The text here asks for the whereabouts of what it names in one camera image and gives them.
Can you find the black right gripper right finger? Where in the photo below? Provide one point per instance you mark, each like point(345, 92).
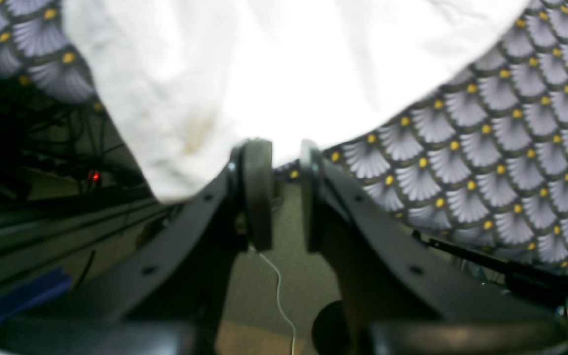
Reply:
point(398, 297)

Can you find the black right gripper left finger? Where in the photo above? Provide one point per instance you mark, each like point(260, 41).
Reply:
point(168, 297)

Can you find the white T-shirt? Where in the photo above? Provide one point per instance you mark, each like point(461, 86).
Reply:
point(185, 80)

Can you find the black round stand base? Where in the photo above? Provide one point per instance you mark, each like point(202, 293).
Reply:
point(330, 333)

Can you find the patterned fan-print table cloth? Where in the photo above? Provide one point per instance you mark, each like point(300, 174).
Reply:
point(482, 161)

